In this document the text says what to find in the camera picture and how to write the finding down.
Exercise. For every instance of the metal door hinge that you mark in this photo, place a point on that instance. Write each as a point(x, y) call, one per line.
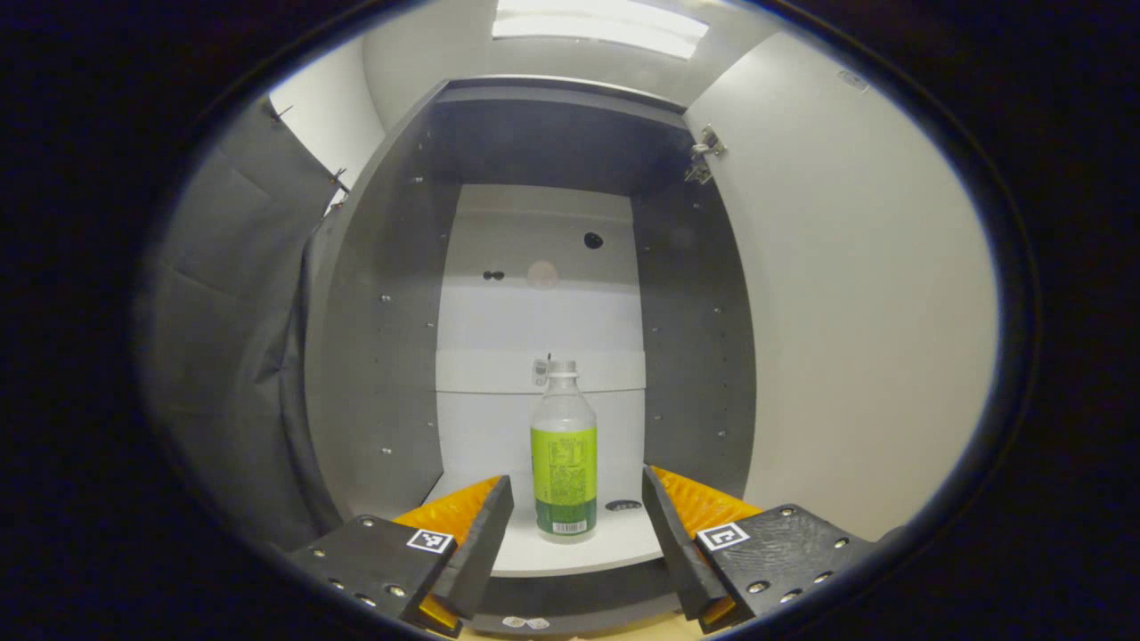
point(705, 147)

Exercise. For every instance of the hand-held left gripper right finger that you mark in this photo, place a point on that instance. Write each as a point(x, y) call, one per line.
point(677, 552)

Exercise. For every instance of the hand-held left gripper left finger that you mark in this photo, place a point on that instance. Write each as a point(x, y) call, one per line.
point(485, 552)

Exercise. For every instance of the black backdrop cloth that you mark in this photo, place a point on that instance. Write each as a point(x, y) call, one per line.
point(223, 356)

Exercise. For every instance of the ceiling light panel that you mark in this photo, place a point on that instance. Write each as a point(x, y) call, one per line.
point(597, 27)

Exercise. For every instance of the grey cabinet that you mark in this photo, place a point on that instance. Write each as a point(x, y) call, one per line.
point(383, 356)

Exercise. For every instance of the clear bottle green label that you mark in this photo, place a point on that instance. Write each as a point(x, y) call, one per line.
point(564, 472)

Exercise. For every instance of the small metal bracket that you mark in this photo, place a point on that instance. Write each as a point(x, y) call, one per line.
point(539, 371)

